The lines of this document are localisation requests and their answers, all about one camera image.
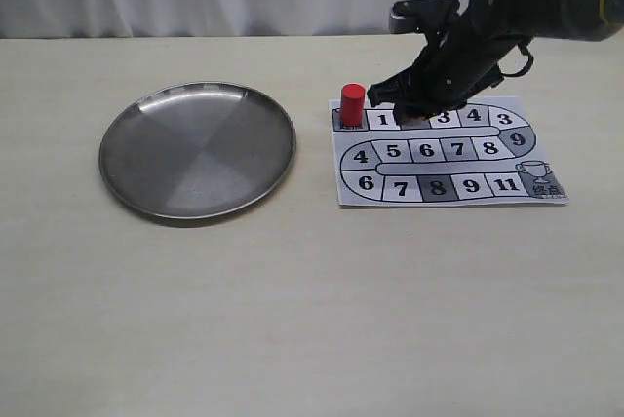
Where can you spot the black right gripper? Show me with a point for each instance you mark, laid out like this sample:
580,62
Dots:
465,64

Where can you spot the wooden die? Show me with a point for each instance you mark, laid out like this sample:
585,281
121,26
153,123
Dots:
413,120

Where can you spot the red cylinder game piece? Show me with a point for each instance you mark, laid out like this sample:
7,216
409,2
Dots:
352,104

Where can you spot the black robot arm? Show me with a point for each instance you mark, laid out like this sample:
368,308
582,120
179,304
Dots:
575,20

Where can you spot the paper number game board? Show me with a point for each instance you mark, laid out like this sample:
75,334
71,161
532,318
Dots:
486,153

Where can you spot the round stainless steel plate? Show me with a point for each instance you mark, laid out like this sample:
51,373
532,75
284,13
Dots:
197,151

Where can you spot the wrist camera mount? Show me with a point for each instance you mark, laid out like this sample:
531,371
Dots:
418,16

